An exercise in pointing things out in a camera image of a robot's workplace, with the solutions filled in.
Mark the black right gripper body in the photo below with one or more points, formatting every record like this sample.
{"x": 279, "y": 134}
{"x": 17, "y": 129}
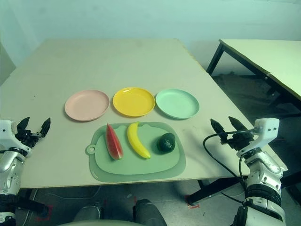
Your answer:
{"x": 240, "y": 140}

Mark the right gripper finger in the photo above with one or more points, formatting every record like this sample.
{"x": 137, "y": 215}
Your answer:
{"x": 218, "y": 130}
{"x": 237, "y": 126}

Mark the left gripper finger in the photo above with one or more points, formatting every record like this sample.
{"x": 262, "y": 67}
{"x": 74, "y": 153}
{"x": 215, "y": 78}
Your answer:
{"x": 23, "y": 125}
{"x": 44, "y": 128}

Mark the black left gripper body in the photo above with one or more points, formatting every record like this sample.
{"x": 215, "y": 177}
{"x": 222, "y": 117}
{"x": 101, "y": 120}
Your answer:
{"x": 27, "y": 140}

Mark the dark green avocado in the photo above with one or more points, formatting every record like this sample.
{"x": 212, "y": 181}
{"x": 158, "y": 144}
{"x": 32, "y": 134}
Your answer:
{"x": 166, "y": 143}

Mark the red watermelon slice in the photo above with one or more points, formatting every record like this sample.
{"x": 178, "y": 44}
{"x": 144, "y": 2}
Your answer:
{"x": 114, "y": 143}

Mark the yellow banana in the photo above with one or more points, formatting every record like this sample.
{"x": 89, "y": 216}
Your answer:
{"x": 136, "y": 141}

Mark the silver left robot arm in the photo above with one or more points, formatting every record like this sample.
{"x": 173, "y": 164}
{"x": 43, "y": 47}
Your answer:
{"x": 9, "y": 169}

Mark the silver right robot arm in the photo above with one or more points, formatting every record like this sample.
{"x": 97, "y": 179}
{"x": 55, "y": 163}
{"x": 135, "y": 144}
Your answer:
{"x": 263, "y": 169}

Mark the pink plate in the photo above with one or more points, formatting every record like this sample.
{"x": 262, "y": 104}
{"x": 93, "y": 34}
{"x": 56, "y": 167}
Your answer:
{"x": 87, "y": 106}

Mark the mint green plate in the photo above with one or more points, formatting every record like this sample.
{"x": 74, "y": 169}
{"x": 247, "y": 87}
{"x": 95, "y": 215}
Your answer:
{"x": 177, "y": 104}

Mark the black table foot bar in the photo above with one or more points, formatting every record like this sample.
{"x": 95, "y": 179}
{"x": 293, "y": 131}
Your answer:
{"x": 33, "y": 207}
{"x": 216, "y": 191}

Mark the yellow plate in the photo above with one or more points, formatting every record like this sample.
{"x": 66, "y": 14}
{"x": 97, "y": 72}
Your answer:
{"x": 133, "y": 102}

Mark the green cutting board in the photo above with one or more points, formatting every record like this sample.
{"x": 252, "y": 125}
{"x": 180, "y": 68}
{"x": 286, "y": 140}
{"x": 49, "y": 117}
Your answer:
{"x": 131, "y": 167}

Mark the grey left robot leg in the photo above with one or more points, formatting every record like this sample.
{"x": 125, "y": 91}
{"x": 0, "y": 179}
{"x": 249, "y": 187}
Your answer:
{"x": 89, "y": 212}

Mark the grey robot leg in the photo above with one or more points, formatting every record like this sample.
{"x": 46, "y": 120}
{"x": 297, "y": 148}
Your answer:
{"x": 148, "y": 212}
{"x": 89, "y": 212}

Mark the pale robot torso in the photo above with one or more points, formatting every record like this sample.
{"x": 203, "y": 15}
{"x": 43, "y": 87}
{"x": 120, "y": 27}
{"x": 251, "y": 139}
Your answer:
{"x": 94, "y": 223}

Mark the grey right robot leg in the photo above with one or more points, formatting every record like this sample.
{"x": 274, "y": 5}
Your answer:
{"x": 148, "y": 212}

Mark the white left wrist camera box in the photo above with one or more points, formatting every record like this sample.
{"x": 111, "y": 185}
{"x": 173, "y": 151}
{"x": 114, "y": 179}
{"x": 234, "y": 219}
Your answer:
{"x": 5, "y": 136}

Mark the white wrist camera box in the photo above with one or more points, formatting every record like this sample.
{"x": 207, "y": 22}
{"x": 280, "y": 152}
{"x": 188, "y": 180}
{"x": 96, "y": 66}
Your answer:
{"x": 5, "y": 136}
{"x": 265, "y": 131}

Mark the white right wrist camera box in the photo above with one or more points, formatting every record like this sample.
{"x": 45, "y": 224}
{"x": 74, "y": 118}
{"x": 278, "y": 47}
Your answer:
{"x": 265, "y": 131}

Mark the side table with black frame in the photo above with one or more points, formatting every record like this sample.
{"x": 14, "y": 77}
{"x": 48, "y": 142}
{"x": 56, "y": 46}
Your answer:
{"x": 270, "y": 58}

